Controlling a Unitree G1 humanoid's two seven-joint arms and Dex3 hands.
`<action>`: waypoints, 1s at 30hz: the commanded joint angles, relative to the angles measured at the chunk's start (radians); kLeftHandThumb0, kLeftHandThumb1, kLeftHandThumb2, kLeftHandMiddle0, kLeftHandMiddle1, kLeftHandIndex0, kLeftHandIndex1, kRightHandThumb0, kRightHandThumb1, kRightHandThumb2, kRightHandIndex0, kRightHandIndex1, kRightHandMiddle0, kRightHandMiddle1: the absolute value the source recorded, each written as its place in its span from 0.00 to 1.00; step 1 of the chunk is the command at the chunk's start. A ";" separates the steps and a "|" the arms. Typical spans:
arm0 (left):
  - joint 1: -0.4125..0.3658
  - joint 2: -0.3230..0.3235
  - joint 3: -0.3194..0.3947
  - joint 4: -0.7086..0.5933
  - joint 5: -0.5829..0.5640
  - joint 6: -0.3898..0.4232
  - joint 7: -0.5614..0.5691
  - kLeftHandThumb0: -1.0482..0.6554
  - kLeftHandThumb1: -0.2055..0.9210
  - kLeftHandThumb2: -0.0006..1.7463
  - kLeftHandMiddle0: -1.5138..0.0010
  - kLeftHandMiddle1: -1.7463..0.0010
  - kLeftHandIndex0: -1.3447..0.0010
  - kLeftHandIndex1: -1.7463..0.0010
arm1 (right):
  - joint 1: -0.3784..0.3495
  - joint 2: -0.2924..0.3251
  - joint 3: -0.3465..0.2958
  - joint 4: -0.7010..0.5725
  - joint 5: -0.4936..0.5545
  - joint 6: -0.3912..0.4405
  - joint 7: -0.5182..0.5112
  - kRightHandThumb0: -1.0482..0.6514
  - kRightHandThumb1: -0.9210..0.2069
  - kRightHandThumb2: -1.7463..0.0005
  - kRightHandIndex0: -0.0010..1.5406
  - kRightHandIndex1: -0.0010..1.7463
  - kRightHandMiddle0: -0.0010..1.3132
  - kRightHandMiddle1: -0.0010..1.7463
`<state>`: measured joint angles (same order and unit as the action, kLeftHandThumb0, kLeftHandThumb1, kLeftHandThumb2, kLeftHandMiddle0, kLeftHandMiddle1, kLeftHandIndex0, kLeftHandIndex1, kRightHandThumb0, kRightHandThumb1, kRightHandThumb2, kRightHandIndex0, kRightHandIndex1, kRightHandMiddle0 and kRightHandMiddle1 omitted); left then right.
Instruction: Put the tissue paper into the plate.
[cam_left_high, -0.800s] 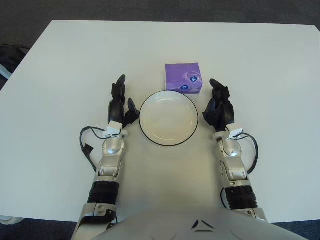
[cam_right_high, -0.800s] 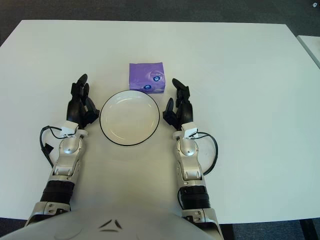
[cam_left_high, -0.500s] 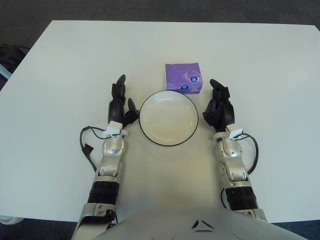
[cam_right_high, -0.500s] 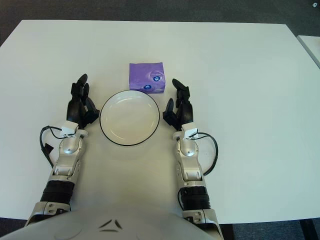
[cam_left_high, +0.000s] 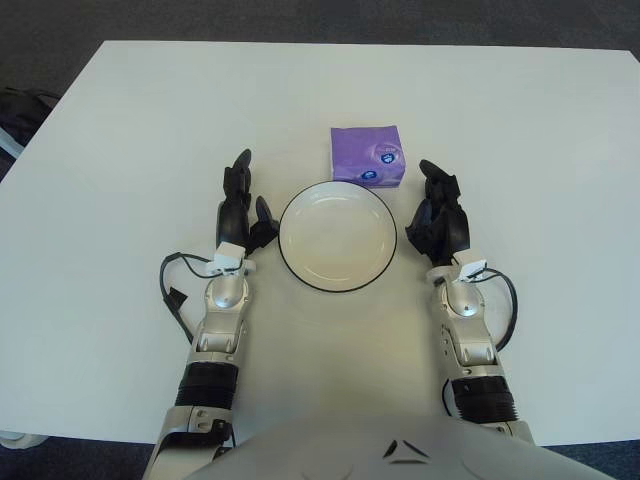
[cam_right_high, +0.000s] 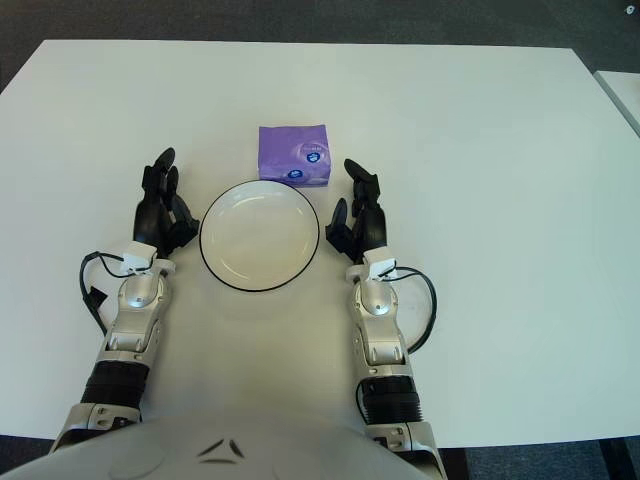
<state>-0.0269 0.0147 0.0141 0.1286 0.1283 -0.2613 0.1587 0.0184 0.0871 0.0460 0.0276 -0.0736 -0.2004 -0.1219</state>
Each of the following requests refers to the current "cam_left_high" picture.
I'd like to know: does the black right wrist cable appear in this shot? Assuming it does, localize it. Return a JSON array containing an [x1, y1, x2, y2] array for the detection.
[[482, 267, 519, 351]]

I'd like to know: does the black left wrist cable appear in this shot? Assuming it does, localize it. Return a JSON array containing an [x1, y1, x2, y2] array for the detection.
[[159, 252, 221, 346]]

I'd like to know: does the white plate black rim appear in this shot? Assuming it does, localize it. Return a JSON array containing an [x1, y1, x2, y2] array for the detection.
[[278, 180, 400, 294]]

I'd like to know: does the white table foot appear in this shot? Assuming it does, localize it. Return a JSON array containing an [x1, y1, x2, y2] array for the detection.
[[0, 428, 49, 449]]

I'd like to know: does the dark backpack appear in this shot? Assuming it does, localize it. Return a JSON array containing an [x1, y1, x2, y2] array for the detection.
[[0, 87, 64, 161]]

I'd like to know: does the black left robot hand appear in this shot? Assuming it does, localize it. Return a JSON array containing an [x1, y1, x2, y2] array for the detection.
[[215, 148, 280, 254]]

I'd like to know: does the purple tissue paper pack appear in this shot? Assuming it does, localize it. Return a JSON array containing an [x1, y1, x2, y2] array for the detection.
[[329, 124, 407, 189]]

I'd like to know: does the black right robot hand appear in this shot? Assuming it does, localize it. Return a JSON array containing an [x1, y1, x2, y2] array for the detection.
[[404, 158, 472, 267]]

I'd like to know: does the grey robot torso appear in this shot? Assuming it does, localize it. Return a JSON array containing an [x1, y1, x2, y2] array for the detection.
[[187, 405, 640, 480]]

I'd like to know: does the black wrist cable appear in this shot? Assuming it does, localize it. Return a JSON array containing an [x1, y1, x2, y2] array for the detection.
[[482, 267, 519, 351], [159, 252, 221, 346]]

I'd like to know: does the pale blue strap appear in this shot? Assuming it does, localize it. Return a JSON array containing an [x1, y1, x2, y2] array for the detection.
[[0, 130, 25, 160]]

